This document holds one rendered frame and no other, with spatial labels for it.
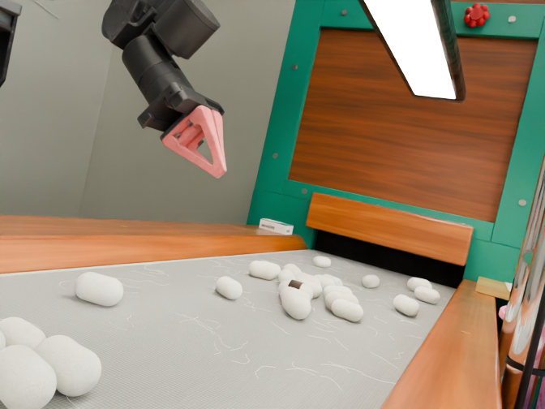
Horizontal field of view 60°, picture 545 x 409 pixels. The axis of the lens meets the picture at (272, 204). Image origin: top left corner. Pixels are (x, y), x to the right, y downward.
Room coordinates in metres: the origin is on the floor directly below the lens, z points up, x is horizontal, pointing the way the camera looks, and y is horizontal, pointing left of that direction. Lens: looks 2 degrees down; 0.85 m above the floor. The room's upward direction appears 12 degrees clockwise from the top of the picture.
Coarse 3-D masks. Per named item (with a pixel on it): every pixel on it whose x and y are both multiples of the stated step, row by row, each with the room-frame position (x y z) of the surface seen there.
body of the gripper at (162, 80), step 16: (160, 64) 0.57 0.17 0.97; (144, 80) 0.57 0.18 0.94; (160, 80) 0.56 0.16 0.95; (176, 80) 0.56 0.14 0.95; (144, 96) 0.58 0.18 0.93; (160, 96) 0.53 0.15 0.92; (144, 112) 0.53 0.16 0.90; (160, 112) 0.54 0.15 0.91; (176, 112) 0.56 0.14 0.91; (224, 112) 0.61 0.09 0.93; (160, 128) 0.56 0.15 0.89
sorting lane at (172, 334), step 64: (256, 256) 0.73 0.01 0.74; (0, 320) 0.28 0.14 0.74; (64, 320) 0.30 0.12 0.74; (128, 320) 0.33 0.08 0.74; (192, 320) 0.36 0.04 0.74; (256, 320) 0.39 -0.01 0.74; (320, 320) 0.44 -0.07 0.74; (384, 320) 0.50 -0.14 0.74; (128, 384) 0.23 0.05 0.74; (192, 384) 0.25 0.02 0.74; (256, 384) 0.27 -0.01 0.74; (320, 384) 0.29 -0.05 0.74; (384, 384) 0.31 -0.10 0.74
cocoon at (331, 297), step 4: (332, 292) 0.48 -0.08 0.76; (336, 292) 0.48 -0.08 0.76; (340, 292) 0.49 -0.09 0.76; (328, 296) 0.48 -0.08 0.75; (332, 296) 0.48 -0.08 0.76; (336, 296) 0.48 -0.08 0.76; (340, 296) 0.48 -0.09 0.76; (344, 296) 0.48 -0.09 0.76; (348, 296) 0.48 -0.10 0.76; (352, 296) 0.48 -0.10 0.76; (328, 300) 0.48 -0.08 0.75; (332, 300) 0.48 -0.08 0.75; (348, 300) 0.48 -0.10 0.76; (352, 300) 0.48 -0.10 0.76; (356, 300) 0.48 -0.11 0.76; (328, 304) 0.48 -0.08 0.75; (328, 308) 0.48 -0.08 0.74
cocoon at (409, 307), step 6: (396, 300) 0.55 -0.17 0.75; (402, 300) 0.54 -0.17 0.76; (408, 300) 0.54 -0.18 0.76; (414, 300) 0.54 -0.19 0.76; (396, 306) 0.55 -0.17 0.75; (402, 306) 0.54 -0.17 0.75; (408, 306) 0.53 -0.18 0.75; (414, 306) 0.53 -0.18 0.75; (402, 312) 0.54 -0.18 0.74; (408, 312) 0.53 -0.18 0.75; (414, 312) 0.53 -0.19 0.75
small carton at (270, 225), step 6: (264, 222) 0.94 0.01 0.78; (270, 222) 0.94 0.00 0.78; (276, 222) 0.93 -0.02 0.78; (282, 222) 0.96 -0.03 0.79; (264, 228) 0.94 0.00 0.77; (270, 228) 0.94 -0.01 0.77; (276, 228) 0.93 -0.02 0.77; (282, 228) 0.93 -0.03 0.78; (288, 228) 0.93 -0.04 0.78; (282, 234) 0.93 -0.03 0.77; (288, 234) 0.94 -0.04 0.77
